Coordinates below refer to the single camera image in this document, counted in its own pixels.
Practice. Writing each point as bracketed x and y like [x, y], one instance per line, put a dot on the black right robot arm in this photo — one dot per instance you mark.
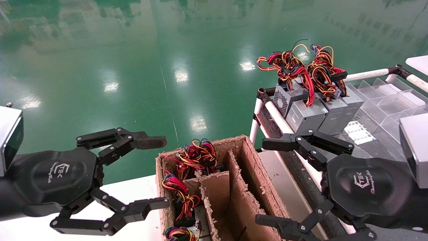
[422, 211]

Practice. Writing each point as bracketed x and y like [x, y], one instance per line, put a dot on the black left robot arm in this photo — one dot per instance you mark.
[6, 201]

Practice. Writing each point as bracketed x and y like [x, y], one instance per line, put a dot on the white vertical frame tube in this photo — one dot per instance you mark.
[254, 132]

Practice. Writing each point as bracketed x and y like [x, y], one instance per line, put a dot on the brown cardboard box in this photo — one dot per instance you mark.
[255, 170]

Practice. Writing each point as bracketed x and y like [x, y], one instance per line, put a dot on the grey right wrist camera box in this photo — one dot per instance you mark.
[416, 147]

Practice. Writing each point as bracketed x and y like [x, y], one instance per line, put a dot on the long cardboard divider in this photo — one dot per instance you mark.
[237, 194]

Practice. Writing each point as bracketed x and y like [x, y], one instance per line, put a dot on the clear plastic divider tray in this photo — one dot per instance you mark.
[388, 100]

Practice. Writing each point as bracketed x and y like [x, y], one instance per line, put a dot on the short cardboard divider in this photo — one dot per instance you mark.
[215, 190]

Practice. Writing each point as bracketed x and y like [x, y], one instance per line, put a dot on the long white frame tube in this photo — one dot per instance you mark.
[279, 117]

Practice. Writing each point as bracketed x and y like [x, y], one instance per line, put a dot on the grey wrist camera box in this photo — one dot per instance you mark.
[416, 147]
[8, 140]

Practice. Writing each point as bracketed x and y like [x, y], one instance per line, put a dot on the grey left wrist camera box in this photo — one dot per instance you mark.
[8, 140]

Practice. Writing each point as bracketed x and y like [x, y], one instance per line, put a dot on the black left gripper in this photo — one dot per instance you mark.
[58, 174]

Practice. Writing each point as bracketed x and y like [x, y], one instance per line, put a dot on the white table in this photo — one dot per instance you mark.
[419, 64]

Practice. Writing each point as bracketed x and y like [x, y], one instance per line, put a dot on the black tube connector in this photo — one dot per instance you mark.
[263, 93]
[399, 70]

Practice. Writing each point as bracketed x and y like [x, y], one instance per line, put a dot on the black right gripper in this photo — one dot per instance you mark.
[364, 187]

